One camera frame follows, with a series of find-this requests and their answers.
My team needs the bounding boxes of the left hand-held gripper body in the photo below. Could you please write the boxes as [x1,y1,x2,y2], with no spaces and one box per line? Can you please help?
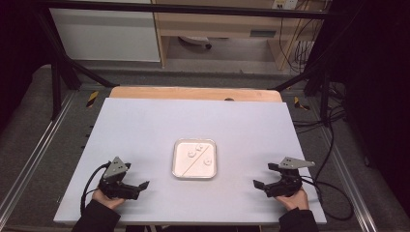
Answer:
[98,157,140,200]

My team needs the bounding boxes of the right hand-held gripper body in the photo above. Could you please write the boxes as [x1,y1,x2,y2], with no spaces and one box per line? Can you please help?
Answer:
[264,157,316,198]

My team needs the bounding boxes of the white square tray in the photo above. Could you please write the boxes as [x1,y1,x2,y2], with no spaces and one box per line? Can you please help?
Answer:
[171,138,218,180]

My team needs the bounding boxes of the thin white string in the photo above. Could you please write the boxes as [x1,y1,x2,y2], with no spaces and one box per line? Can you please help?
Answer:
[179,143,217,178]

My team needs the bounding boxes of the person's right hand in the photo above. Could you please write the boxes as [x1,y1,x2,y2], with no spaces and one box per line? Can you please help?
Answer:
[276,188,309,212]

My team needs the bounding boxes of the person's left hand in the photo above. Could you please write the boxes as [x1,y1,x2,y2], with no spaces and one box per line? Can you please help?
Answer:
[91,189,126,210]

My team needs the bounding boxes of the white board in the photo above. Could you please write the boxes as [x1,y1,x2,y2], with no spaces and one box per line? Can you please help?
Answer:
[52,97,327,225]

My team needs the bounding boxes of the yellow black tape strip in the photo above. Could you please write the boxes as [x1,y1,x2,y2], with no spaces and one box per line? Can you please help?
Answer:
[86,91,100,108]
[293,96,310,111]

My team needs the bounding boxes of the wooden table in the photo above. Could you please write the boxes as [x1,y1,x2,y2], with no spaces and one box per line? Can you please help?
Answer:
[109,86,283,103]

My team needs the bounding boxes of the white cabinet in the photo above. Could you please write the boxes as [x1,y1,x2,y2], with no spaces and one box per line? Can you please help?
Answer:
[47,8,161,63]

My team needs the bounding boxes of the black curtain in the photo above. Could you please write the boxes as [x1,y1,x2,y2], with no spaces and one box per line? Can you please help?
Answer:
[0,0,54,130]
[328,0,410,214]

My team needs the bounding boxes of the office chair base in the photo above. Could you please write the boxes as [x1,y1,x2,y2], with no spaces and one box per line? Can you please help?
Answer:
[178,36,213,50]

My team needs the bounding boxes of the light wooden desk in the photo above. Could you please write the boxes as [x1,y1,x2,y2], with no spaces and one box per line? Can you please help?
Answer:
[151,0,327,71]

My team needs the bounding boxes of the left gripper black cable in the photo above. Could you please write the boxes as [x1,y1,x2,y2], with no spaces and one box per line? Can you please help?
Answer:
[79,161,112,214]

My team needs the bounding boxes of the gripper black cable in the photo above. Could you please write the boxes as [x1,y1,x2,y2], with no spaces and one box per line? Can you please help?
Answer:
[79,161,112,214]
[301,175,355,222]

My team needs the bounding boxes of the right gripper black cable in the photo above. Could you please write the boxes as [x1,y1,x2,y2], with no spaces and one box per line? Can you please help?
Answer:
[301,175,355,222]

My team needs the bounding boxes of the aluminium rail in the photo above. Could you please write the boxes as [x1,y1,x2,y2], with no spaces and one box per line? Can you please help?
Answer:
[322,129,410,232]
[0,91,76,220]

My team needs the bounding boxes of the black floor cables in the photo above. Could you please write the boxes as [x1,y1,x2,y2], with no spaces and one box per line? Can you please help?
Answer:
[291,81,347,134]

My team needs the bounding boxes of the black hanging cables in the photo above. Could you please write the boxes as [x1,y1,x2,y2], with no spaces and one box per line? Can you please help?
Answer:
[278,0,327,73]

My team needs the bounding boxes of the white wall socket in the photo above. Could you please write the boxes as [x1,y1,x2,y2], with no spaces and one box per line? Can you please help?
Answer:
[272,0,299,10]

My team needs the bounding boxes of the black metal frame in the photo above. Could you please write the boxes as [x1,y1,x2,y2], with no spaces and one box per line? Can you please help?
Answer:
[32,0,333,121]

